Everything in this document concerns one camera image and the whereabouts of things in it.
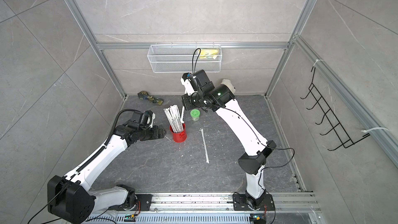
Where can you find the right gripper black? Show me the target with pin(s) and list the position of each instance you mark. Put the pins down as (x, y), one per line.
(186, 101)

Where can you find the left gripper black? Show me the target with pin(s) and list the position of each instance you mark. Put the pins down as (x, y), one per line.
(156, 135)

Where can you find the bundle of white straws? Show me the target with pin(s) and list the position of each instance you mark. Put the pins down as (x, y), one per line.
(174, 118)

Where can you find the red cup container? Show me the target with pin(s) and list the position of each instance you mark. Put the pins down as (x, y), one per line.
(179, 137)

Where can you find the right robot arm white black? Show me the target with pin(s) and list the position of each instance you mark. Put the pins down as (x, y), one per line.
(257, 148)

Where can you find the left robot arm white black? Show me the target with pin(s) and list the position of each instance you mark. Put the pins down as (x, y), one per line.
(71, 198)

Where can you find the green lid jar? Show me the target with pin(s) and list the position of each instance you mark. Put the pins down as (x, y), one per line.
(195, 114)

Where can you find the white plush dog toy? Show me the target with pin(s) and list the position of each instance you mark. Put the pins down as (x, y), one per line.
(227, 87)

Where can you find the camouflage cloth piece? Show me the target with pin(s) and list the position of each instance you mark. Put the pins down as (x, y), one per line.
(144, 95)

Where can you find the yellow sponge in basket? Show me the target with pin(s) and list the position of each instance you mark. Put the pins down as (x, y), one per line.
(209, 53)

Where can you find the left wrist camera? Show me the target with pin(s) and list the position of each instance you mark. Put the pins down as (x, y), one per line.
(141, 120)

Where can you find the white wire mesh basket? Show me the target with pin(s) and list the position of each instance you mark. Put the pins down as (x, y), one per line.
(183, 58)

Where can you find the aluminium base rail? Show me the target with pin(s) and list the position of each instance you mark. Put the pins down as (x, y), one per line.
(225, 202)

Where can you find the black wire hook rack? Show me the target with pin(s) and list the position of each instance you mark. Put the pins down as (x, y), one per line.
(329, 116)

